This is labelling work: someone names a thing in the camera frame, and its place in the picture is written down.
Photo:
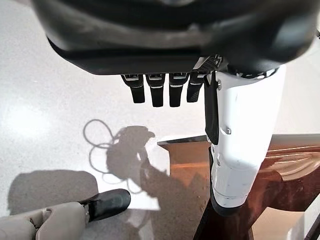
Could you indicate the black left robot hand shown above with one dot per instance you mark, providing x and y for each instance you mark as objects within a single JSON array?
[{"x": 162, "y": 37}]

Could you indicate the brown acrylic stand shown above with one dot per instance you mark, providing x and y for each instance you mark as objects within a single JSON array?
[{"x": 287, "y": 185}]

